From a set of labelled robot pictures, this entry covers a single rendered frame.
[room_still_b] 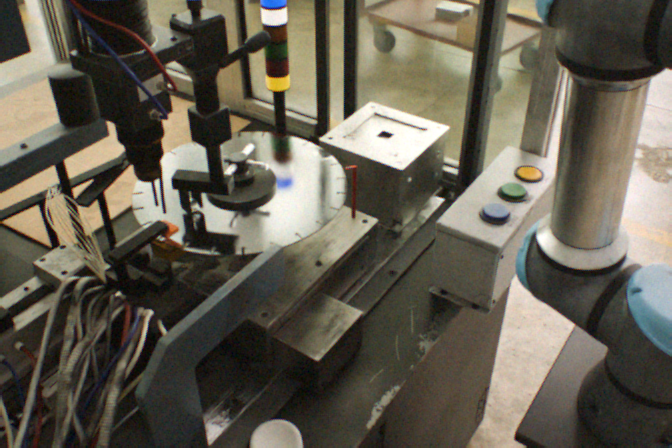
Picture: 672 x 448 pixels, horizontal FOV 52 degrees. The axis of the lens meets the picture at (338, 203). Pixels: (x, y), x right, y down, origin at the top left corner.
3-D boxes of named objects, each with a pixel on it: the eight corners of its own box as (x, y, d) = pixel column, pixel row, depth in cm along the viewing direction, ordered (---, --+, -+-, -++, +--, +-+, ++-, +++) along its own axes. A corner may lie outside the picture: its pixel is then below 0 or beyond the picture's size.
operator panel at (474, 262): (496, 209, 135) (507, 145, 126) (550, 229, 130) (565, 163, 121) (428, 291, 116) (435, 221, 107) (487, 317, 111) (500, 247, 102)
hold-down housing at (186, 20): (217, 129, 96) (200, -14, 84) (239, 142, 93) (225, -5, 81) (185, 144, 93) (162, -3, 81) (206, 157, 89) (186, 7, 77)
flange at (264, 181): (207, 167, 110) (206, 154, 109) (276, 164, 111) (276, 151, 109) (201, 208, 101) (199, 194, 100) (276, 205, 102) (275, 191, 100)
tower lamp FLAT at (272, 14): (272, 15, 124) (271, -2, 122) (292, 20, 122) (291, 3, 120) (256, 22, 121) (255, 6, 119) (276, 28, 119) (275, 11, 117)
